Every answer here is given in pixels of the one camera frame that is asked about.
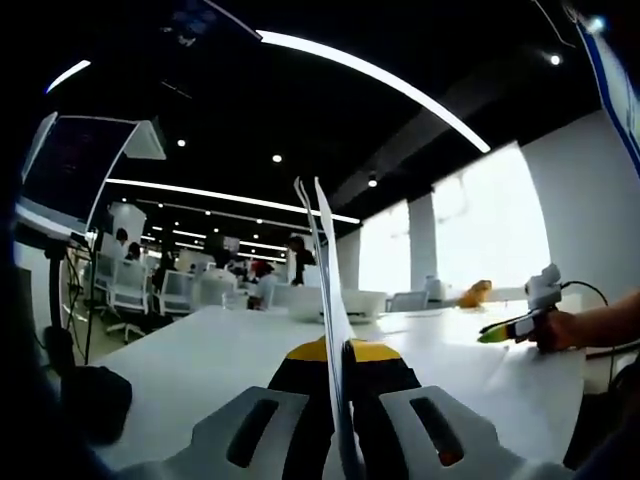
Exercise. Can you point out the white mesh office chair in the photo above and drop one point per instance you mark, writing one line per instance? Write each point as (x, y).
(217, 292)
(177, 292)
(129, 295)
(407, 301)

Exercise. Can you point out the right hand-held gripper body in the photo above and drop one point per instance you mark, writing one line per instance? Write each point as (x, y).
(544, 287)

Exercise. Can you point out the small bright window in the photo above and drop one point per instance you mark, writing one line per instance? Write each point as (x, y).
(385, 250)

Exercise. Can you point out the black round bag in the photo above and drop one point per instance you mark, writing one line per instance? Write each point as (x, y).
(97, 405)

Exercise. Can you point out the open silver laptop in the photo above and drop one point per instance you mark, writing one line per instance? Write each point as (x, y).
(75, 165)

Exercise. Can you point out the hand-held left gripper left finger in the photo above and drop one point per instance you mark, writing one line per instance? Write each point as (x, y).
(300, 385)

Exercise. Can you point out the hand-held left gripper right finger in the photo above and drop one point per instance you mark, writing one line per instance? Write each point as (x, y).
(390, 380)

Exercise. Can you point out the aligned bundle of printing papers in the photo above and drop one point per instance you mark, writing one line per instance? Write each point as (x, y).
(334, 300)

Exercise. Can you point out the ceiling air conditioner unit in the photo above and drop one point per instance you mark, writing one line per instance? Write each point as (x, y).
(146, 140)

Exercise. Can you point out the orange plush toy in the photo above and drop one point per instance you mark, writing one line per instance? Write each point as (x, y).
(475, 295)

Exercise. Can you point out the black laptop stand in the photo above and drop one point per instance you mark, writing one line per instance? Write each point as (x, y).
(59, 290)

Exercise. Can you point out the small black box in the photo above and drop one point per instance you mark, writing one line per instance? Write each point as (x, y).
(60, 347)

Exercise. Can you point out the person's right hand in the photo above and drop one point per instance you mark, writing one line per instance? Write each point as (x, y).
(560, 332)

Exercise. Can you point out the blue white wall display board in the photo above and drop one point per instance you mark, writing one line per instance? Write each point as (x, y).
(615, 85)

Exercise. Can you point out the white side desk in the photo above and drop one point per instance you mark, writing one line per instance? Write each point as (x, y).
(32, 300)

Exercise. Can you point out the long curved ceiling light strip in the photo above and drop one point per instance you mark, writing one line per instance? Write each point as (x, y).
(225, 196)
(375, 75)

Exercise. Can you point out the white table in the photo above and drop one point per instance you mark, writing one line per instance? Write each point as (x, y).
(200, 350)

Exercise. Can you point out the white cylindrical appliance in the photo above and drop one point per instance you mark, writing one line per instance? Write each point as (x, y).
(435, 289)

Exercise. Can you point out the white printer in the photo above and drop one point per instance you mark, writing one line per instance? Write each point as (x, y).
(365, 302)

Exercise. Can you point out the person's black shirt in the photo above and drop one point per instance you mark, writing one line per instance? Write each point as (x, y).
(622, 425)

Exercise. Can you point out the large bright window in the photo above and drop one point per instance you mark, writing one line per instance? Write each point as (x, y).
(490, 225)

